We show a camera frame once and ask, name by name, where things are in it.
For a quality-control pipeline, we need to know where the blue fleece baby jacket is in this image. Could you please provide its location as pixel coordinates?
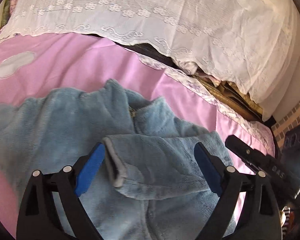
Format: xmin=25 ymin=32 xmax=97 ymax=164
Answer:
xmin=0 ymin=80 xmax=232 ymax=239

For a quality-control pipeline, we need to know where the brick pattern curtain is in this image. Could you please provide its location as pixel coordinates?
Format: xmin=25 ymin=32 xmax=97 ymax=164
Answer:
xmin=271 ymin=101 xmax=300 ymax=149

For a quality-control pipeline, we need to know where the woven straw mat stack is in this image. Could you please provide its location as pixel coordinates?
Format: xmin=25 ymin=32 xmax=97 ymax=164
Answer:
xmin=191 ymin=73 xmax=263 ymax=122

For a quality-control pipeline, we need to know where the white lace cover cloth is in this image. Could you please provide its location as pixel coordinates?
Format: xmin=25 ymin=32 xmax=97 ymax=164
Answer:
xmin=0 ymin=0 xmax=300 ymax=120

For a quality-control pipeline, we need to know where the pink printed bed sheet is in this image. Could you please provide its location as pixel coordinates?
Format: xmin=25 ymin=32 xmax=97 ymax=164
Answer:
xmin=0 ymin=33 xmax=274 ymax=235

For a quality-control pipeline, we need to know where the dark green patterned cushion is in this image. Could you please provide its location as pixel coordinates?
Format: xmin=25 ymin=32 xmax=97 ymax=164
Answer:
xmin=1 ymin=0 xmax=11 ymax=27

